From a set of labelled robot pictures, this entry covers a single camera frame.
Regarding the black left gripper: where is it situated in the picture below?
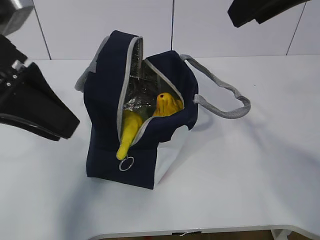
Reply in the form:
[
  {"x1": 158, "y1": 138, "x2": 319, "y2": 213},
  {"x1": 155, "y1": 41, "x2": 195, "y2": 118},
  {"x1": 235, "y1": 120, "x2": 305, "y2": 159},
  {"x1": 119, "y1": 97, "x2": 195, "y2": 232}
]
[{"x1": 0, "y1": 34, "x2": 80, "y2": 142}]

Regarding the yellow pear-shaped fruit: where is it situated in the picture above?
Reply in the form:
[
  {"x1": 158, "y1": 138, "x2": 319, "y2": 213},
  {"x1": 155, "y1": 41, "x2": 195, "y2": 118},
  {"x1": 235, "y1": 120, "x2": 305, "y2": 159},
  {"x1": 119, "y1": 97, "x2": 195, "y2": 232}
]
[{"x1": 152, "y1": 92, "x2": 184, "y2": 117}]

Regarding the navy blue lunch bag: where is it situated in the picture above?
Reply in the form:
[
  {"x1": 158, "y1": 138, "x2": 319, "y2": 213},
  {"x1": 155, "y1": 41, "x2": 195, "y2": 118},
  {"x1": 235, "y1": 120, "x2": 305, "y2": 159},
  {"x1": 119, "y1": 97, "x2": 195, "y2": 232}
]
[{"x1": 75, "y1": 30, "x2": 251, "y2": 189}]

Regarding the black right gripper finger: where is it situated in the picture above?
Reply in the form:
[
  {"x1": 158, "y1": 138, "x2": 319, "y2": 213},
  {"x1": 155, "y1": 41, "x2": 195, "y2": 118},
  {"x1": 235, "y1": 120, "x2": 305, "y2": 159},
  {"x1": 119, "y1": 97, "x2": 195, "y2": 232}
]
[
  {"x1": 227, "y1": 0, "x2": 283, "y2": 27},
  {"x1": 255, "y1": 0, "x2": 308, "y2": 24}
]

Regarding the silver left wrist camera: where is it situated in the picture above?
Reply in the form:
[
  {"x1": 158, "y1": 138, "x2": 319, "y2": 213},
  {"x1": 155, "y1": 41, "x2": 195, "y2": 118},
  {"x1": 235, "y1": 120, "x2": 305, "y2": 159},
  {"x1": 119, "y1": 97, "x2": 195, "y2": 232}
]
[{"x1": 0, "y1": 0, "x2": 34, "y2": 36}]

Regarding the yellow banana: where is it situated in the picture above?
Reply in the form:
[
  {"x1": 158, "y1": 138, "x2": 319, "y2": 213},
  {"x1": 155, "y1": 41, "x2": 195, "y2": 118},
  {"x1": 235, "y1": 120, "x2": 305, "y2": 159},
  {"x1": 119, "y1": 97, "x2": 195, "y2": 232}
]
[{"x1": 116, "y1": 110, "x2": 144, "y2": 161}]

